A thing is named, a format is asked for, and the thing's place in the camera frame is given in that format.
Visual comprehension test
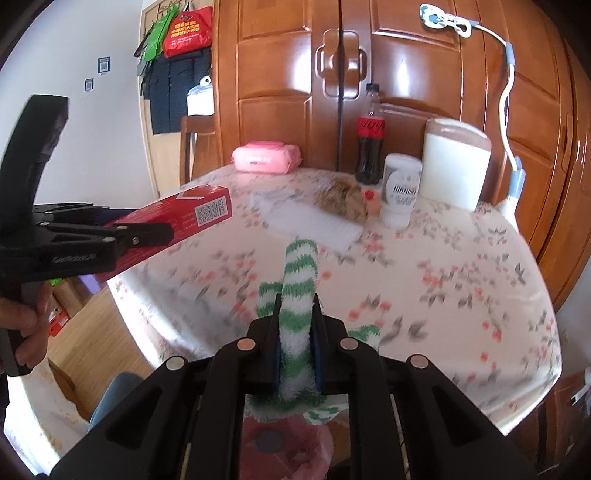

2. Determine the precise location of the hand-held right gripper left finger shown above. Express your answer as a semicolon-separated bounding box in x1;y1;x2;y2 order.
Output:
51;293;283;480

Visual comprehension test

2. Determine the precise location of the wooden chair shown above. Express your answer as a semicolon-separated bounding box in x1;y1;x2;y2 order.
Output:
179;115;218;186

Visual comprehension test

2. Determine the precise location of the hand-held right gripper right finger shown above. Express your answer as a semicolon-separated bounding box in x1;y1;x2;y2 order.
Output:
311;293;539;480

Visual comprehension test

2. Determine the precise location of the brown paper ball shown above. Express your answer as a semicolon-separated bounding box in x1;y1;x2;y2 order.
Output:
314;178;370;224

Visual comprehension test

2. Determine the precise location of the small white bottle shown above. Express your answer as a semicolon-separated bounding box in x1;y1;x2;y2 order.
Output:
379;154;423;229

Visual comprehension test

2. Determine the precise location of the white plastic bag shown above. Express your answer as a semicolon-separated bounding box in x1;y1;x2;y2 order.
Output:
186;76;216;116

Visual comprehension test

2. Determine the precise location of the white blue cable lamp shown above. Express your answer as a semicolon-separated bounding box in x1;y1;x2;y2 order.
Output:
419;4;527;222

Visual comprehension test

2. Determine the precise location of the pink wet wipes pack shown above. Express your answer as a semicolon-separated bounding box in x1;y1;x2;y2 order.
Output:
231;141;303;175

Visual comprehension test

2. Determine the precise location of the large white container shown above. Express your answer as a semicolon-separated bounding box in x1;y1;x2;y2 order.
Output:
421;117;491;212

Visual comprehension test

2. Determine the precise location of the wooden wardrobe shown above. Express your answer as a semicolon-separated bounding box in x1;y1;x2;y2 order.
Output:
210;0;591;315

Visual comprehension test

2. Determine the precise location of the green shopping bag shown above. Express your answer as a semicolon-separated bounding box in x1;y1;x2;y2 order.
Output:
134;4;178;63

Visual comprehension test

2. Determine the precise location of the floral tablecloth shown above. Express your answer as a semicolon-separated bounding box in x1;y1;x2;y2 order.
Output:
9;164;561;462

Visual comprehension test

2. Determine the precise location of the cola bottle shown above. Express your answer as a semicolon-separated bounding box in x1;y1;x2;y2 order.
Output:
355;83;387;185

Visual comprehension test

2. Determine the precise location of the green white striped sock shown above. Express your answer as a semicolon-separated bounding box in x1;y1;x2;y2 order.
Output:
245;237;384;425

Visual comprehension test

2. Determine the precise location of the round pink falling object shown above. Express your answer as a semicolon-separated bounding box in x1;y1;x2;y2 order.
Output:
362;189;384;216

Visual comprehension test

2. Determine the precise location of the red cardboard box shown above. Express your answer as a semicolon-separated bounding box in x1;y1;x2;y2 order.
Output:
104;184;232;283

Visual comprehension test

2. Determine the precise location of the white tissue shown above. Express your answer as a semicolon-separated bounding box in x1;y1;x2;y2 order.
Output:
252;191;363;252

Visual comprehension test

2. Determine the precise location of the orange bin with pink bag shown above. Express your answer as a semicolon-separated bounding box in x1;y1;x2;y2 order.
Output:
242;406;334;480

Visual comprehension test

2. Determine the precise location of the dark blue hanging garment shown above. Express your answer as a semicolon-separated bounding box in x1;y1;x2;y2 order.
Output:
139;51;213;136

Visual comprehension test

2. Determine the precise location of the person's left hand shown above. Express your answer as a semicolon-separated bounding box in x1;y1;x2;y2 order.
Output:
0;282;51;366

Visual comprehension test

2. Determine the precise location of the person's left leg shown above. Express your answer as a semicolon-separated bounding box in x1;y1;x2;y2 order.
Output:
89;373;145;428

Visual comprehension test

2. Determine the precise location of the red shopping bag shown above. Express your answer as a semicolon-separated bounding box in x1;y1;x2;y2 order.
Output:
163;6;214;58

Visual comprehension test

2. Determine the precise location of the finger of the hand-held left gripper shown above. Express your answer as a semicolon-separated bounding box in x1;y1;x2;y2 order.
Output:
37;222;174;248
32;202;139;225

